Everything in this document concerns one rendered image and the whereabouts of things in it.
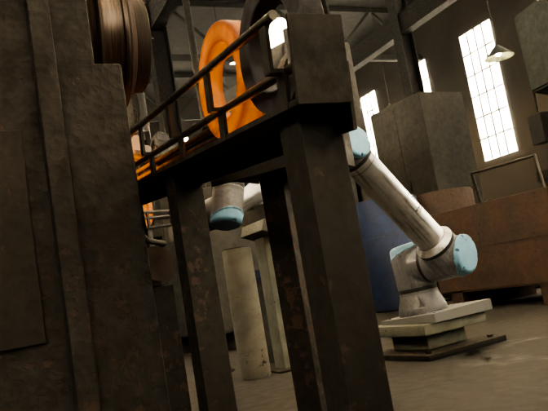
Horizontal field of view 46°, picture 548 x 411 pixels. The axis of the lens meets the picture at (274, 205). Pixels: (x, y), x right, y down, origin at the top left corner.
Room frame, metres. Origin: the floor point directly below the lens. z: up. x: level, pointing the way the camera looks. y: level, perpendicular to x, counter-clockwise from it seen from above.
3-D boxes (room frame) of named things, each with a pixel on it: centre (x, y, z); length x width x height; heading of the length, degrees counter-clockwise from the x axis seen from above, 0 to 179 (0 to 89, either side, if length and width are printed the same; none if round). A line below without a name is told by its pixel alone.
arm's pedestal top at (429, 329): (2.56, -0.50, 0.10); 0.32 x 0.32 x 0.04; 32
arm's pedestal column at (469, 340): (2.56, -0.50, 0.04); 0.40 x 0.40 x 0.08; 32
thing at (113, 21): (1.81, 0.42, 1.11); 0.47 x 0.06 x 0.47; 26
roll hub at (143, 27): (1.85, 0.33, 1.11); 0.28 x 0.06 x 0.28; 26
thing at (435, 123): (6.80, -1.66, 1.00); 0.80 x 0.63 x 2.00; 31
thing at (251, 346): (2.63, 0.18, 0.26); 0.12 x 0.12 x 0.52
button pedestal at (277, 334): (2.74, 0.06, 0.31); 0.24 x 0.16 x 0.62; 26
